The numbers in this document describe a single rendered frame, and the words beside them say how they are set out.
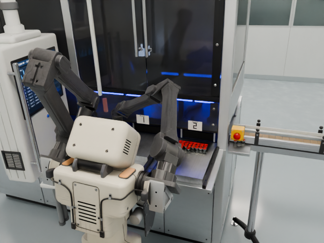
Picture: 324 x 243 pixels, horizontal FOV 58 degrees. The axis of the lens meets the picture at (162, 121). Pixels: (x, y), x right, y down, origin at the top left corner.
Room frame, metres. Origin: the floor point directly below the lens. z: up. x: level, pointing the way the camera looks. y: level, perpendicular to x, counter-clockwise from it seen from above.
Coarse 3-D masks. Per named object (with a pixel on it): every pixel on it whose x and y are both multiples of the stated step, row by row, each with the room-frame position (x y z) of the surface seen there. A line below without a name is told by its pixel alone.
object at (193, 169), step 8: (208, 152) 1.50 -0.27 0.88; (184, 160) 1.42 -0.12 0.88; (192, 160) 1.42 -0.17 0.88; (200, 160) 1.41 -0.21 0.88; (208, 160) 1.41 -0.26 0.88; (176, 168) 1.34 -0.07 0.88; (184, 168) 1.34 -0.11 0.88; (192, 168) 1.34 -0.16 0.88; (200, 168) 1.33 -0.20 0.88; (176, 176) 1.24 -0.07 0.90; (184, 176) 1.22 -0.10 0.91; (192, 176) 1.26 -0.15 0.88; (200, 176) 1.26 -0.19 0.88; (200, 184) 1.19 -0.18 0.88
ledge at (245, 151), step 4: (232, 144) 1.59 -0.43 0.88; (228, 148) 1.54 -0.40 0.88; (232, 148) 1.54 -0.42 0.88; (236, 148) 1.53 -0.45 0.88; (240, 148) 1.53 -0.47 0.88; (244, 148) 1.53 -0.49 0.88; (248, 148) 1.53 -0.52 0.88; (228, 152) 1.51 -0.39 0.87; (232, 152) 1.50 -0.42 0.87; (236, 152) 1.50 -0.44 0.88; (240, 152) 1.49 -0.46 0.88; (244, 152) 1.49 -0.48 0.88; (248, 152) 1.49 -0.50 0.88; (248, 156) 1.47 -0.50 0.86
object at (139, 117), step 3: (138, 117) 1.71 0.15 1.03; (141, 117) 1.70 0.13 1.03; (144, 117) 1.69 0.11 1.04; (147, 117) 1.69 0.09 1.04; (138, 120) 1.71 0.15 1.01; (141, 120) 1.70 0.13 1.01; (144, 120) 1.69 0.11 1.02; (147, 120) 1.69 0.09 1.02; (144, 123) 1.69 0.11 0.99; (147, 123) 1.69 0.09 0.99
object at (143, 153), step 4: (140, 132) 1.79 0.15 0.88; (144, 136) 1.73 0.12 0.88; (148, 136) 1.72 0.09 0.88; (152, 136) 1.72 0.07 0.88; (140, 140) 1.67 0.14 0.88; (144, 140) 1.67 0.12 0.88; (148, 140) 1.67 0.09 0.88; (152, 140) 1.67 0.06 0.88; (140, 144) 1.62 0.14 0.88; (144, 144) 1.62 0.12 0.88; (148, 144) 1.62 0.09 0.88; (140, 148) 1.57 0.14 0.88; (144, 148) 1.57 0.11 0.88; (148, 148) 1.56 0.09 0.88; (140, 152) 1.52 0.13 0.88; (144, 152) 1.52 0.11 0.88; (148, 152) 1.52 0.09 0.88; (136, 156) 1.43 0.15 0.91; (140, 156) 1.42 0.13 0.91; (144, 156) 1.48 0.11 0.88; (148, 156) 1.43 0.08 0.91; (136, 160) 1.43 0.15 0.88; (140, 160) 1.43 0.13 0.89; (144, 160) 1.42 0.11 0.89
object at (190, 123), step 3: (189, 123) 1.59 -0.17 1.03; (192, 123) 1.59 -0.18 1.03; (198, 123) 1.57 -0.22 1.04; (201, 123) 1.57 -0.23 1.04; (189, 126) 1.59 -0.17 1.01; (192, 126) 1.59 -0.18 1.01; (195, 126) 1.58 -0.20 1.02; (198, 126) 1.57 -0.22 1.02; (201, 126) 1.57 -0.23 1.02; (189, 129) 1.59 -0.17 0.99; (192, 129) 1.59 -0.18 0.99; (195, 129) 1.58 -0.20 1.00; (198, 129) 1.57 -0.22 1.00; (201, 129) 1.57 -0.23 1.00
